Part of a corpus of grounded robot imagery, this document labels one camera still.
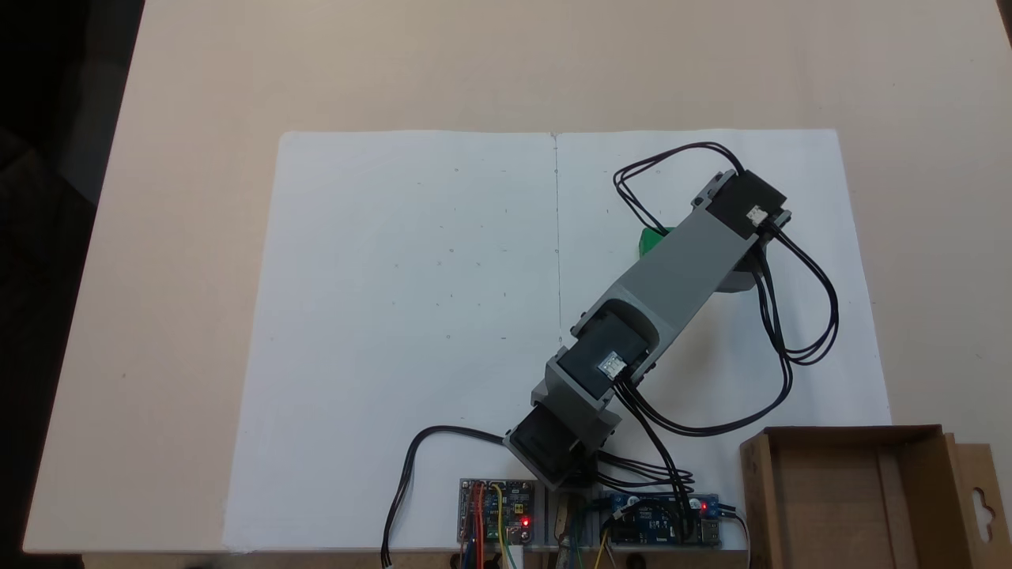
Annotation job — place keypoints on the dark grey moving gripper finger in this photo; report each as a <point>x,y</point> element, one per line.
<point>735,282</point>

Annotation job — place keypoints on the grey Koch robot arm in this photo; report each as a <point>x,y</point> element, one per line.
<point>680,269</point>

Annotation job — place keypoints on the blue circuit board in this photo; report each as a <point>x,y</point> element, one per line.
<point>656,521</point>

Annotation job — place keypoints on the brown cardboard box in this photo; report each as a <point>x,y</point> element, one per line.
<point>838,506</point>

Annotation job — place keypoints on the white paper sheet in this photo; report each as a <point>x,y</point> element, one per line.
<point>395,316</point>

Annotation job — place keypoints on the green die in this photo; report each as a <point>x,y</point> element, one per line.
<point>650,241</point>

